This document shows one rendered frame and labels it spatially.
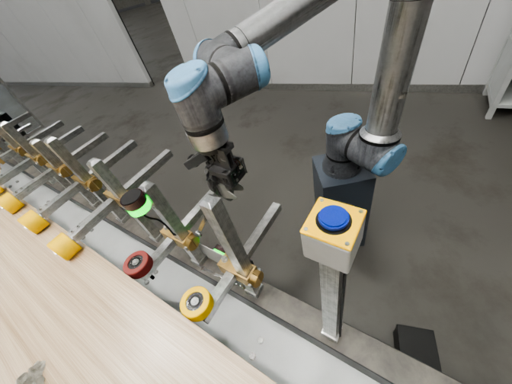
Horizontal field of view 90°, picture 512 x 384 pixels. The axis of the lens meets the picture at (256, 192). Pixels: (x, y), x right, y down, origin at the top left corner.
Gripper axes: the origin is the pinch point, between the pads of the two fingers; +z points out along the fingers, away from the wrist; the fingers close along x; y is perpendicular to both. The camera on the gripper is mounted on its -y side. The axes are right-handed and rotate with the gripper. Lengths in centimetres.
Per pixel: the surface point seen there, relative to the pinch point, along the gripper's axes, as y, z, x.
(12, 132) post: -113, -11, -13
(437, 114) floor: 49, 98, 222
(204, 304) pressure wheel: 9.3, 8.4, -26.9
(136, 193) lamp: -14.0, -12.2, -16.3
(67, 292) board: -31, 9, -44
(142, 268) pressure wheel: -14.8, 8.7, -27.9
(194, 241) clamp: -10.2, 13.7, -12.1
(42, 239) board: -62, 9, -38
